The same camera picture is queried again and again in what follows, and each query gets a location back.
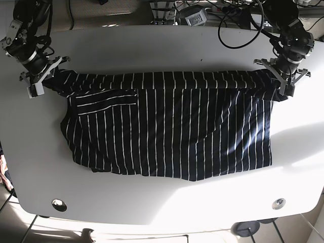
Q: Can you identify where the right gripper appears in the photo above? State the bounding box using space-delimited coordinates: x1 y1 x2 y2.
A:
19 55 70 85

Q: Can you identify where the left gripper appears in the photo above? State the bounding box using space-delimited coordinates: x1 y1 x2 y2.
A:
254 57 311 88

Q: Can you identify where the black white striped shirt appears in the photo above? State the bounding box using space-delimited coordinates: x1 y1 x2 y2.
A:
44 69 287 181

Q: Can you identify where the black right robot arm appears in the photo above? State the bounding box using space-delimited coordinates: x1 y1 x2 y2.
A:
1 1 70 86

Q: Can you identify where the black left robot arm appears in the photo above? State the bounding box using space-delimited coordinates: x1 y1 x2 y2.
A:
251 1 314 93

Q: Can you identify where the grey socket box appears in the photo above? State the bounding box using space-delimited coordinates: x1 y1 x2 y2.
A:
180 5 208 26

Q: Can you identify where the right table grommet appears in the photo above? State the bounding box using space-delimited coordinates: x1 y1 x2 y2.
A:
272 198 286 210

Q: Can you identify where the table grommet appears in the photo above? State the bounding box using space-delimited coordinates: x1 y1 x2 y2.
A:
52 198 67 212
272 198 286 210

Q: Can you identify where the left table grommet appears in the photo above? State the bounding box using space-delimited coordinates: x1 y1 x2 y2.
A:
52 198 67 212

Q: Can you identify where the round black stand base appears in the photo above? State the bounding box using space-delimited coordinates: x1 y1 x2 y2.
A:
231 221 260 237

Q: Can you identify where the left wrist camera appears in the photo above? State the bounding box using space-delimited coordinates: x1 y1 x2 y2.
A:
279 84 295 97

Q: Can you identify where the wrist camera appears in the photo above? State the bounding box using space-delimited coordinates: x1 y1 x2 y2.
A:
27 83 45 99
279 84 295 97

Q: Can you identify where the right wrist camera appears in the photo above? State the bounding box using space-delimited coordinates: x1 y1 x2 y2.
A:
27 83 45 99

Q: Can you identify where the black looping arm cable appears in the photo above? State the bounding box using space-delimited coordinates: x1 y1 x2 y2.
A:
217 5 265 49

